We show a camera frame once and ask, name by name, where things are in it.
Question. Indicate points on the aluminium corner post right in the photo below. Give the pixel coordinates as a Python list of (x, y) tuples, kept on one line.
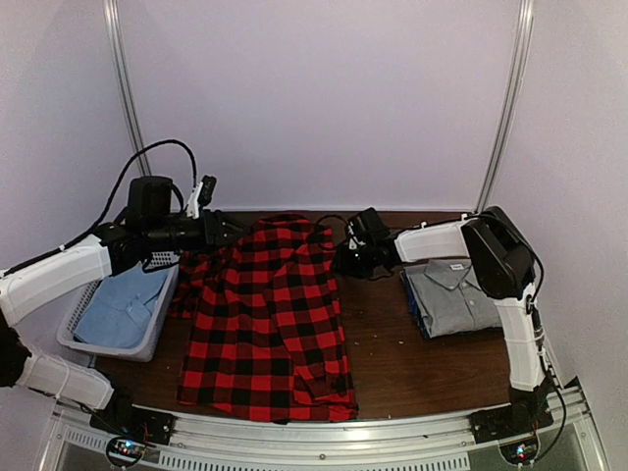
[(518, 65)]

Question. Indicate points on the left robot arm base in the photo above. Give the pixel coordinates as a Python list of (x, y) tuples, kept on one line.
[(134, 429)]

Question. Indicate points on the aluminium front rail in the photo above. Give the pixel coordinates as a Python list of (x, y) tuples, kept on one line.
[(436, 442)]

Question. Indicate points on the white plastic laundry basket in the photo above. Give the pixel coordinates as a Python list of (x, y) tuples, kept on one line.
[(144, 352)]

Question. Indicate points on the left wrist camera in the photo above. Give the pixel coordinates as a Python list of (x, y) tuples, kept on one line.
[(154, 200)]

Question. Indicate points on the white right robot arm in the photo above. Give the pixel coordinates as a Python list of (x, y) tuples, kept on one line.
[(502, 259)]

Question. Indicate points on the aluminium corner post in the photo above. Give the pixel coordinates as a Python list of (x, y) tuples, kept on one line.
[(112, 20), (518, 65)]

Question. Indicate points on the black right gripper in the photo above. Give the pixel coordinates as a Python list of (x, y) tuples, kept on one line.
[(343, 266)]

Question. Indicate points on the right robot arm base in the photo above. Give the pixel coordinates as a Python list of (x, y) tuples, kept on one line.
[(515, 425)]

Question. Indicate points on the aluminium corner post left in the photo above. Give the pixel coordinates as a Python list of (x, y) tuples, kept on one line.
[(112, 20)]

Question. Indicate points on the red black plaid shirt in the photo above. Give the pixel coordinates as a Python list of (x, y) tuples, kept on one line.
[(266, 342)]

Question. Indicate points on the grey folded button shirt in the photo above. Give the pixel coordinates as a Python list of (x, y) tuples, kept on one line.
[(450, 298)]

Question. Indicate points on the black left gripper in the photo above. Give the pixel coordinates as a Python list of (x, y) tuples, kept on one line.
[(212, 230)]

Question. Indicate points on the light blue folded shirt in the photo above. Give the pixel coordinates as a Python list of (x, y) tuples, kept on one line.
[(120, 310)]

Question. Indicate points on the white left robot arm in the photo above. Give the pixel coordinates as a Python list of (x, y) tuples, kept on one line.
[(26, 290)]

